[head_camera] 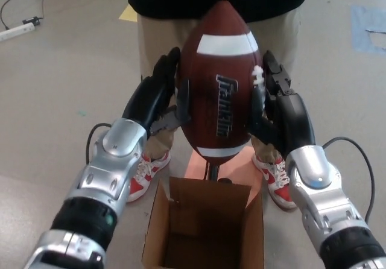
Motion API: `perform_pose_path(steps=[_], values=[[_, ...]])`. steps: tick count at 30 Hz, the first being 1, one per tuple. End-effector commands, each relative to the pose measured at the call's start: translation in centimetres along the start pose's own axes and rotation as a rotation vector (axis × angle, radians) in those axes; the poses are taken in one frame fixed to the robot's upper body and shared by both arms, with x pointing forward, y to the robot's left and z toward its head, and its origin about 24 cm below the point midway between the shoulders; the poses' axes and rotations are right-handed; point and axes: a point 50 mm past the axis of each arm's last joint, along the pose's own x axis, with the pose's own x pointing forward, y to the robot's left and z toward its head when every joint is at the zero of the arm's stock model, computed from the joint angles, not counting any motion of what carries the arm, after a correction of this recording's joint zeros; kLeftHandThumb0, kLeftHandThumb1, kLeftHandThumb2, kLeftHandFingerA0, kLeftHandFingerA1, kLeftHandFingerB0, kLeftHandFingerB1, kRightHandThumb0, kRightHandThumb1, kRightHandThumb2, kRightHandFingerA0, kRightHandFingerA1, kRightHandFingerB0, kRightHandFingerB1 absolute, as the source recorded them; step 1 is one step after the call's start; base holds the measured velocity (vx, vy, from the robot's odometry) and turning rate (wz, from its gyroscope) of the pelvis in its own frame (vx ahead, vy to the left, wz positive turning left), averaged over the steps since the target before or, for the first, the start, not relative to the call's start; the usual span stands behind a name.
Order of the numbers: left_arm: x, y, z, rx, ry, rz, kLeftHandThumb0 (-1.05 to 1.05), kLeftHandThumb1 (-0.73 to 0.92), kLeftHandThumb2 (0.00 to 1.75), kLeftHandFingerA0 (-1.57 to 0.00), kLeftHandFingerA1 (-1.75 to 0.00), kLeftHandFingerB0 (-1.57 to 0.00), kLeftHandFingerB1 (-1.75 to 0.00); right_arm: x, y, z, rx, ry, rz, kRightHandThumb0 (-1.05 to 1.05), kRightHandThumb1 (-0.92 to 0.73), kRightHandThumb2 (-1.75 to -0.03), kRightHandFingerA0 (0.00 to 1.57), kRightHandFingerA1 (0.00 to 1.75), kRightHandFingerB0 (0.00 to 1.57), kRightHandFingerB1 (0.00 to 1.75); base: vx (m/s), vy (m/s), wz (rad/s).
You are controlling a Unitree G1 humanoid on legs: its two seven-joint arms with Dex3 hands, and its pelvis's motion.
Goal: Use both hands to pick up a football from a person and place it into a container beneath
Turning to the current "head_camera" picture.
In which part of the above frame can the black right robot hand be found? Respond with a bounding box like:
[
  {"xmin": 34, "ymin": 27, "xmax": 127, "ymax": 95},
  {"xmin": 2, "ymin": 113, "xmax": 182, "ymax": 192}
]
[{"xmin": 247, "ymin": 50, "xmax": 317, "ymax": 161}]

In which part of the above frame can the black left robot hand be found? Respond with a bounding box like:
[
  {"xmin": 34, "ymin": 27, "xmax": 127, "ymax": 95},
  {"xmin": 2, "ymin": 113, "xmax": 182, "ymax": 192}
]
[{"xmin": 122, "ymin": 46, "xmax": 193, "ymax": 137}]

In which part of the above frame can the brown Franklin football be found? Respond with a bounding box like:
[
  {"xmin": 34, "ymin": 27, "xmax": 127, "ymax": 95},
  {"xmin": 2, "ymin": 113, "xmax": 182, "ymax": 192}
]
[{"xmin": 177, "ymin": 0, "xmax": 266, "ymax": 163}]

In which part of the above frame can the person's left red white sneaker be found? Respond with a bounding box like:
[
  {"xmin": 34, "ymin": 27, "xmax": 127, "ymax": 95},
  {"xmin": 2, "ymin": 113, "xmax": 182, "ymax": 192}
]
[{"xmin": 252, "ymin": 154, "xmax": 298, "ymax": 211}]

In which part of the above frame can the person's red white sneaker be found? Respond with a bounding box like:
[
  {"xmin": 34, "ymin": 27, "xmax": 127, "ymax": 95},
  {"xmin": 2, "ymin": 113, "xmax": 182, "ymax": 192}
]
[
  {"xmin": 252, "ymin": 154, "xmax": 298, "ymax": 211},
  {"xmin": 125, "ymin": 151, "xmax": 172, "ymax": 203}
]

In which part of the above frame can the person's right red white sneaker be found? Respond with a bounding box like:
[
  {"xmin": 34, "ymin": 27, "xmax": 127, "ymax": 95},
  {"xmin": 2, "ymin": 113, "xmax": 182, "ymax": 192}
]
[{"xmin": 125, "ymin": 151, "xmax": 172, "ymax": 203}]

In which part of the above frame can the orange paper sheet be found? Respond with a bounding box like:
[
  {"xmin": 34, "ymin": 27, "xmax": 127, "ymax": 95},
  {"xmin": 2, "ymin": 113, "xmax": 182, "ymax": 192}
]
[{"xmin": 183, "ymin": 147, "xmax": 262, "ymax": 212}]

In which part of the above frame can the yellow sticky note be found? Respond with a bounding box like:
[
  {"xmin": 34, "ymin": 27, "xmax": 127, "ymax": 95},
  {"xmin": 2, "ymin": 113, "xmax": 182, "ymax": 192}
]
[{"xmin": 118, "ymin": 7, "xmax": 138, "ymax": 21}]

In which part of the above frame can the black hand air pump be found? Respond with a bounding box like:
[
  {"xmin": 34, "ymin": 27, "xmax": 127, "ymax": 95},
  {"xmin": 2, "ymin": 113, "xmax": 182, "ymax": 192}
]
[{"xmin": 204, "ymin": 159, "xmax": 233, "ymax": 185}]

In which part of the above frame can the blue floor tape patch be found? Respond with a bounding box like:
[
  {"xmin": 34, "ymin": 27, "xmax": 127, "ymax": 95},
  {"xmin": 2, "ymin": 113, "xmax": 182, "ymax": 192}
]
[{"xmin": 350, "ymin": 5, "xmax": 386, "ymax": 52}]

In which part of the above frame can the open brown cardboard box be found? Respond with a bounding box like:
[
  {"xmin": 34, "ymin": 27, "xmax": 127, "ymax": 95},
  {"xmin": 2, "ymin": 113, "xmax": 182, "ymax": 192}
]
[{"xmin": 141, "ymin": 177, "xmax": 265, "ymax": 269}]

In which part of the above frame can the white power strip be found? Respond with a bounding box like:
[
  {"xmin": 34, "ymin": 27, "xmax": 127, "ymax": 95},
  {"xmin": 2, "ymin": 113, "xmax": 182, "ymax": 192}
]
[{"xmin": 0, "ymin": 23, "xmax": 36, "ymax": 43}]

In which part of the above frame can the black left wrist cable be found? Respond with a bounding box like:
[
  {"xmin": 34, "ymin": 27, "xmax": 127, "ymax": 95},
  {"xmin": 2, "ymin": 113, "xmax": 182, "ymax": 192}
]
[{"xmin": 85, "ymin": 123, "xmax": 113, "ymax": 164}]

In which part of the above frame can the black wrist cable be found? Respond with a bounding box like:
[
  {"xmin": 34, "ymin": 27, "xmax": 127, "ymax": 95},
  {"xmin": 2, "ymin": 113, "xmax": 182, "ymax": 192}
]
[
  {"xmin": 85, "ymin": 123, "xmax": 113, "ymax": 164},
  {"xmin": 322, "ymin": 136, "xmax": 376, "ymax": 223}
]

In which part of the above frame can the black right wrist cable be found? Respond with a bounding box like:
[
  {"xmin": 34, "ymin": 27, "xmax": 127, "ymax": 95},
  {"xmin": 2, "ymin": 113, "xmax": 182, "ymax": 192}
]
[{"xmin": 322, "ymin": 136, "xmax": 376, "ymax": 223}]

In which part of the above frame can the black floor cable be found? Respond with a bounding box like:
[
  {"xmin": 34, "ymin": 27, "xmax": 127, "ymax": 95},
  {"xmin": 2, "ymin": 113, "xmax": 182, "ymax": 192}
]
[{"xmin": 0, "ymin": 0, "xmax": 46, "ymax": 31}]

